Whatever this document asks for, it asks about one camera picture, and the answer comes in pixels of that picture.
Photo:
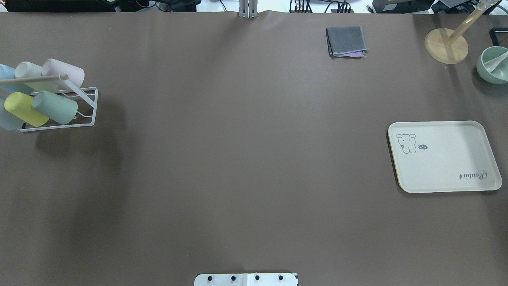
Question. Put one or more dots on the light blue cup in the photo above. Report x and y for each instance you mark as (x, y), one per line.
(7, 72)

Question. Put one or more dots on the grey folded cloth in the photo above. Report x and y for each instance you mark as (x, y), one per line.
(346, 42)

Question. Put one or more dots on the white wire cup rack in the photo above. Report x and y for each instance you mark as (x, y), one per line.
(88, 95)

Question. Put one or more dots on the yellow cup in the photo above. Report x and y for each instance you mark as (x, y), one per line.
(20, 105)

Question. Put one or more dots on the green cup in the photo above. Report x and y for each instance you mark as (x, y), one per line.
(56, 107)

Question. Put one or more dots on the green bowl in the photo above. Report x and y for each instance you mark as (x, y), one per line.
(500, 74)

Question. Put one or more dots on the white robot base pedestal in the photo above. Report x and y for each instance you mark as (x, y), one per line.
(247, 279)

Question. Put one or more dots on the cream rabbit tray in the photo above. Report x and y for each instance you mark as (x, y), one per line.
(443, 156)

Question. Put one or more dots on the white ceramic spoon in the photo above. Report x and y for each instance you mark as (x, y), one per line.
(493, 64)

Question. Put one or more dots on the wooden cup tree stand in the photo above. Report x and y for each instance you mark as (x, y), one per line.
(449, 46)

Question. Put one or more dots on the pink cup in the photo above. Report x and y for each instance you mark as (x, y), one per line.
(54, 67)

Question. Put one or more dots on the aluminium frame post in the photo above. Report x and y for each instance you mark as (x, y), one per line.
(248, 9)

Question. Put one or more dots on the cream white cup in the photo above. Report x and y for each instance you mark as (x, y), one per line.
(28, 70)

